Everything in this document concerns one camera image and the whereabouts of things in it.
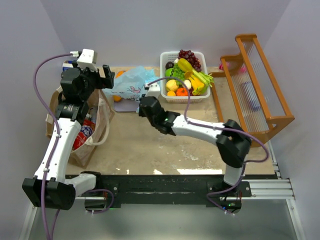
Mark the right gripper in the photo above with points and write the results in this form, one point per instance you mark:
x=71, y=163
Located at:
x=144, y=107

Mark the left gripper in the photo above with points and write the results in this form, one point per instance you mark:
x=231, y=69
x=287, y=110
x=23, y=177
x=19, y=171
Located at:
x=100, y=79

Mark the brown paper grocery bag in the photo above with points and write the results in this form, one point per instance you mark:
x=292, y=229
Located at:
x=81, y=156

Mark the blue plastic bag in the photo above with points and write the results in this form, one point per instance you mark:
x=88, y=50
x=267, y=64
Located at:
x=130, y=85

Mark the red snack packet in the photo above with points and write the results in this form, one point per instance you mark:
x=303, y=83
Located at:
x=85, y=132

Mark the red bull can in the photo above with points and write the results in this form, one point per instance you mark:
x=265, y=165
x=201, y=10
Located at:
x=93, y=114

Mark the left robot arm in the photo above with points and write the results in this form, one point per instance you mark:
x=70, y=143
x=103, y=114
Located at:
x=49, y=186

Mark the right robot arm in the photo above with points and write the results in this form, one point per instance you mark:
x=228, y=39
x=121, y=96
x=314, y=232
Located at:
x=233, y=144

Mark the orange sweet potato right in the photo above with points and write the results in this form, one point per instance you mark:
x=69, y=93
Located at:
x=120, y=73

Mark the orange sweet potato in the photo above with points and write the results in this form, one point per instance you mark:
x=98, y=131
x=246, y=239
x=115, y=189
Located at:
x=117, y=98
x=120, y=73

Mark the orange sweet potato left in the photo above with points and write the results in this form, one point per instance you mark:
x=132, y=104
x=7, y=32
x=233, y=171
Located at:
x=117, y=98

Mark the lavender cutting board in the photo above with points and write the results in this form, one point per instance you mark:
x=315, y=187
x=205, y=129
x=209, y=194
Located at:
x=126, y=105

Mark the small orange fruit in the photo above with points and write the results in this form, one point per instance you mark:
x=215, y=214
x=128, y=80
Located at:
x=171, y=94

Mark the yellow lemon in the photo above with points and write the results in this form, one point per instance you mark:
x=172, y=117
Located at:
x=171, y=85

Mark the small orange pumpkin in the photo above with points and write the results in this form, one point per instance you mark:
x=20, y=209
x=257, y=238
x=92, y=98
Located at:
x=182, y=92

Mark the toilet paper roll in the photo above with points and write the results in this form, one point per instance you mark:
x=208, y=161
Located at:
x=68, y=64

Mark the green grape bunch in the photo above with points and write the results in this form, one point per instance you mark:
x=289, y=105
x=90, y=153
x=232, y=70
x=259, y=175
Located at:
x=178, y=73

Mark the white mushroom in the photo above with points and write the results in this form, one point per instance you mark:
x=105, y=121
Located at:
x=188, y=84

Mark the dark mangosteen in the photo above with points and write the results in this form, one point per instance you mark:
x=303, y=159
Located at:
x=169, y=65

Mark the yellow bell pepper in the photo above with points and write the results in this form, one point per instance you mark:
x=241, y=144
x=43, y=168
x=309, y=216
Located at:
x=197, y=85

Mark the white plastic basket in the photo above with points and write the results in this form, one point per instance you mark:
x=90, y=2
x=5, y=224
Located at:
x=170, y=56

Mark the green celery stalks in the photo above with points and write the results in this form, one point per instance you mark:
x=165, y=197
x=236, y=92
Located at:
x=205, y=78

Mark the purple grape bunch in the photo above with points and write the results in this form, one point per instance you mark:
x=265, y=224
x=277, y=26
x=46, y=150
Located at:
x=189, y=56

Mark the wooden rack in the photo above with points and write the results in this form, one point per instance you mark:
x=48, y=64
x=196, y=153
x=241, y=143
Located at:
x=246, y=90

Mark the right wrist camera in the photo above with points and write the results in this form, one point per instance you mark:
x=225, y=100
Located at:
x=152, y=90

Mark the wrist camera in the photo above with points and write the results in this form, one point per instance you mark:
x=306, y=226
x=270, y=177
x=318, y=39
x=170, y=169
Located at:
x=152, y=90
x=87, y=59

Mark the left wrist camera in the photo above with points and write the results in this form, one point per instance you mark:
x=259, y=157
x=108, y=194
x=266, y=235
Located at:
x=87, y=59

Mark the black base frame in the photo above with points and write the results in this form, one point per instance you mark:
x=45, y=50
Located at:
x=206, y=190

